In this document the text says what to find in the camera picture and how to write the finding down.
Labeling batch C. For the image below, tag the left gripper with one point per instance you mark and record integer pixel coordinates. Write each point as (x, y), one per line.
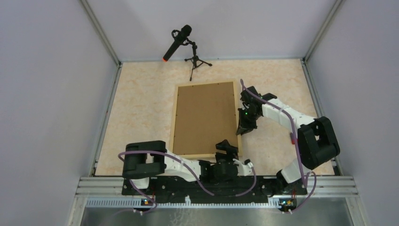
(232, 151)

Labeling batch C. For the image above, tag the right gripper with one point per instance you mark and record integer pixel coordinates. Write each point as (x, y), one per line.
(244, 127)

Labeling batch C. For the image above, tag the brown backing board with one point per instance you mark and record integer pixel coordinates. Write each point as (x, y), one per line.
(204, 118)

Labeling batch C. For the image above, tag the wooden picture frame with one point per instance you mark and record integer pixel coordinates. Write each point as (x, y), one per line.
(171, 124)

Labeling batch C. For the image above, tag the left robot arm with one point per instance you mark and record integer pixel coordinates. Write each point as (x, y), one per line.
(144, 160)

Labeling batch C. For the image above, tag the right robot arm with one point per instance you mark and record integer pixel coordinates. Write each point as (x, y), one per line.
(314, 138)

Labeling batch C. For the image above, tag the red blue block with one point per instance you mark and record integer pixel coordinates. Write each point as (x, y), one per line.
(293, 138)

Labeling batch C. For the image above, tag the black tripod stand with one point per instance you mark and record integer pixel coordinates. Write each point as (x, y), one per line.
(195, 60)

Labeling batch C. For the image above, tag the black microphone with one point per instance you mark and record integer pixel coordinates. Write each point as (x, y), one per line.
(180, 39)

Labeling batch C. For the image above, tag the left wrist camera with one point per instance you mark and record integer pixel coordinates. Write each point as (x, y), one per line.
(245, 168)

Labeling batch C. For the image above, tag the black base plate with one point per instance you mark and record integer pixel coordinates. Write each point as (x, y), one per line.
(259, 189)

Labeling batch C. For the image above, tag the aluminium rail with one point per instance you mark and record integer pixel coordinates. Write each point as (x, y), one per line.
(114, 192)

